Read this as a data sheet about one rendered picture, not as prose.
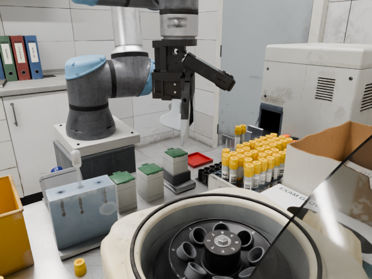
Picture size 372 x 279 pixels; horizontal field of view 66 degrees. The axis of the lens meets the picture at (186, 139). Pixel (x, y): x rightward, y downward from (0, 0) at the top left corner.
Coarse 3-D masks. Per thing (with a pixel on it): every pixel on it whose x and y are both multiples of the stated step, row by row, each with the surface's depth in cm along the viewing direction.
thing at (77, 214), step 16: (48, 192) 45; (64, 192) 45; (80, 192) 45; (96, 192) 46; (112, 192) 48; (64, 208) 44; (80, 208) 46; (96, 208) 47; (112, 208) 49; (64, 224) 45; (80, 224) 46; (96, 224) 48; (112, 224) 50; (64, 240) 46; (80, 240) 47; (96, 240) 48; (64, 256) 45
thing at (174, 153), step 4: (168, 148) 67; (172, 148) 67; (176, 148) 67; (164, 152) 66; (168, 152) 65; (172, 152) 65; (176, 152) 65; (180, 152) 65; (184, 152) 65; (172, 156) 63; (176, 156) 63; (180, 156) 64
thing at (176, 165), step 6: (168, 156) 64; (186, 156) 65; (168, 162) 65; (174, 162) 63; (180, 162) 64; (186, 162) 65; (168, 168) 65; (174, 168) 64; (180, 168) 65; (186, 168) 66; (174, 174) 64
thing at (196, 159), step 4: (196, 152) 83; (188, 156) 82; (192, 156) 82; (196, 156) 82; (200, 156) 82; (204, 156) 81; (188, 160) 80; (192, 160) 80; (196, 160) 80; (200, 160) 80; (204, 160) 80; (208, 160) 78; (212, 160) 79; (188, 164) 77; (192, 164) 76; (196, 164) 76; (200, 164) 77
